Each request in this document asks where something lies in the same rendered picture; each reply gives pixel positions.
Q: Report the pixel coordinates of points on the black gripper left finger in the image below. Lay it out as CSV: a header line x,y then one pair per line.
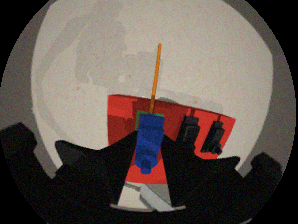
x,y
110,164

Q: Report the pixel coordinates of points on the blue micro servo with orange cable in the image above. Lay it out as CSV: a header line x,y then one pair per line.
x,y
150,132

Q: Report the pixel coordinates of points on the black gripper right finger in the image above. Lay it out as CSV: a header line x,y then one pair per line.
x,y
186,172

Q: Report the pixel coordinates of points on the red rectangular plate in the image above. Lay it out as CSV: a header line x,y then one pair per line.
x,y
201,132

